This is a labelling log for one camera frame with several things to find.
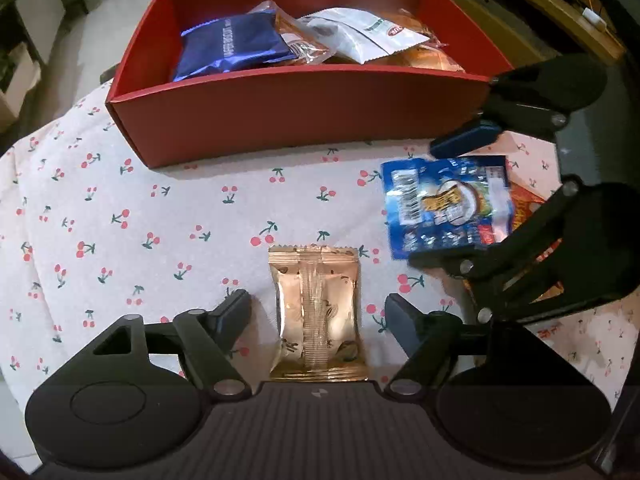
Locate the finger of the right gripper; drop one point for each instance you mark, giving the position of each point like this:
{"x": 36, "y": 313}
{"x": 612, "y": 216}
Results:
{"x": 469, "y": 137}

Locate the dark blue biscuit packet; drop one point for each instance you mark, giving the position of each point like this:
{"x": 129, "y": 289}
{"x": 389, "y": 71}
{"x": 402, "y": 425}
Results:
{"x": 230, "y": 44}

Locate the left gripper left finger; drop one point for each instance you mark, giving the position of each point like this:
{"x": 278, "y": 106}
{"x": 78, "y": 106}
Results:
{"x": 223, "y": 325}

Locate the blue coconut snack packet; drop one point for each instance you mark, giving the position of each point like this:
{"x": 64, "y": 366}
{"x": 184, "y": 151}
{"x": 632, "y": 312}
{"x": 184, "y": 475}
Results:
{"x": 446, "y": 203}

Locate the gold snack packet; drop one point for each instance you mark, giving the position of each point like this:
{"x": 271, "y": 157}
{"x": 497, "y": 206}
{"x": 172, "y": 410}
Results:
{"x": 317, "y": 314}

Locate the cherry print tablecloth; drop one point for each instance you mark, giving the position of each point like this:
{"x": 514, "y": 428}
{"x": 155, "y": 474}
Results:
{"x": 89, "y": 234}

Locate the red cardboard box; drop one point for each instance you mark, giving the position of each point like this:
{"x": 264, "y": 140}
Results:
{"x": 168, "y": 123}

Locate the steamed cake snack packet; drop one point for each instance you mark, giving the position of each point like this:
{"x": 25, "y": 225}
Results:
{"x": 427, "y": 56}

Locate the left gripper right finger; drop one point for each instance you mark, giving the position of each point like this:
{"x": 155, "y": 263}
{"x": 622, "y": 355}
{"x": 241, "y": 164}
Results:
{"x": 418, "y": 333}

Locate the green white snack packet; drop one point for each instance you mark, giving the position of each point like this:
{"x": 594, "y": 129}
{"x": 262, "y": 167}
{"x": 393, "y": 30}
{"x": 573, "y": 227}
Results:
{"x": 307, "y": 49}

